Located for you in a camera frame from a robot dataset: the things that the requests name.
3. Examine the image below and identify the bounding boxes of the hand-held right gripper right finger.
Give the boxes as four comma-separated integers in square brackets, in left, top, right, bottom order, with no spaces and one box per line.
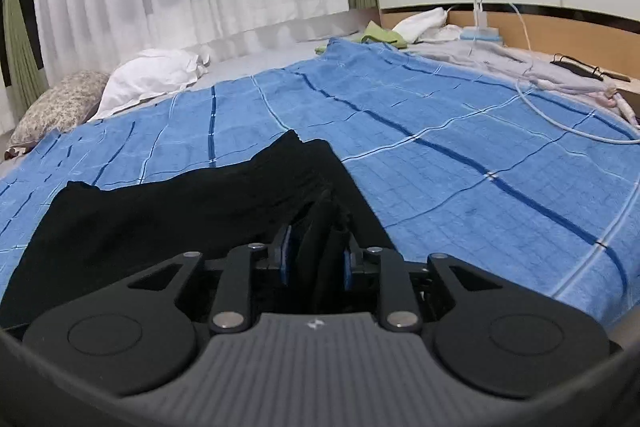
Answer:
[341,236,506,333]

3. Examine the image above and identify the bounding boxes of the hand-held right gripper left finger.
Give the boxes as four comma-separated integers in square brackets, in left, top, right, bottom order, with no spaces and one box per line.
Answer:
[115,224,293,334]

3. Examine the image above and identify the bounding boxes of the black pants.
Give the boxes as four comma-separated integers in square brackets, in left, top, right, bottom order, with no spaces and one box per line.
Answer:
[0,129,401,332]

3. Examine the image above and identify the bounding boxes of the blue checked blanket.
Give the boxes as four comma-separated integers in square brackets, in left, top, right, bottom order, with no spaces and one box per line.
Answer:
[0,38,640,344]

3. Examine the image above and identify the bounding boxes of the white pillow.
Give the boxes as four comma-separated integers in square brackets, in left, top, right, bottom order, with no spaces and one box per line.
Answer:
[90,48,214,122]

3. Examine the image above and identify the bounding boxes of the green cloth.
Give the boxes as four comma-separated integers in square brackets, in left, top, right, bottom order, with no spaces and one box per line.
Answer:
[315,21,409,56]

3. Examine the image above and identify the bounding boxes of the pale grey blanket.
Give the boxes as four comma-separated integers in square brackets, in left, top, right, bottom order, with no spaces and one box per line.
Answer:
[407,38,640,108]

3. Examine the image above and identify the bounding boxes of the blue and white box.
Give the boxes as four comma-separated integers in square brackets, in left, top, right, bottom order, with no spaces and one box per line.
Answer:
[459,26,504,44]

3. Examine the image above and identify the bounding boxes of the floral pillow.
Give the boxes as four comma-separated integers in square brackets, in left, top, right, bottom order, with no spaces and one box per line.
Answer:
[5,70,114,160]

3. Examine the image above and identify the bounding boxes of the pink and white cloth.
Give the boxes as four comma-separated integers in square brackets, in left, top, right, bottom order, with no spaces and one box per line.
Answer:
[597,86,640,128]

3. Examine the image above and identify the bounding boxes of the wooden headboard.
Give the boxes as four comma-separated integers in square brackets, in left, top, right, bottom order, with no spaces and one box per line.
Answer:
[380,4,640,108]

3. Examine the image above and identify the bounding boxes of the white charging cable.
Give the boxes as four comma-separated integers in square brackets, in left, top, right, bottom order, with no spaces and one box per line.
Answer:
[474,0,640,144]

